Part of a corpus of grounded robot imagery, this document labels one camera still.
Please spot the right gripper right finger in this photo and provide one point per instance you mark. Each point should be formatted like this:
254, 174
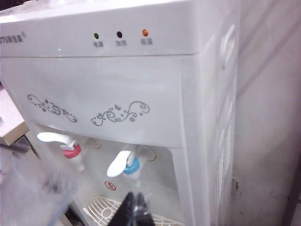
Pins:
144, 216

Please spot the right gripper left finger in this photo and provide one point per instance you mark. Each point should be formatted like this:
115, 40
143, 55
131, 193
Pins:
124, 214

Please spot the clear textured plastic mug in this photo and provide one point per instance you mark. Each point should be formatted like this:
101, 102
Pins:
35, 188

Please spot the white dispenser drip tray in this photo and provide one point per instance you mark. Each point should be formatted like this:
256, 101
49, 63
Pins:
98, 209

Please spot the blue-collared cold water tap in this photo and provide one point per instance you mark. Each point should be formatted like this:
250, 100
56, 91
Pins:
129, 168

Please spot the red-collared hot water tap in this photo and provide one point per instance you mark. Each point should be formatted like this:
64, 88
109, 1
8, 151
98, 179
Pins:
70, 153

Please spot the white water dispenser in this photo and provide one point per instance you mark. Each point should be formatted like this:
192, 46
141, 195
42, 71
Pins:
117, 82

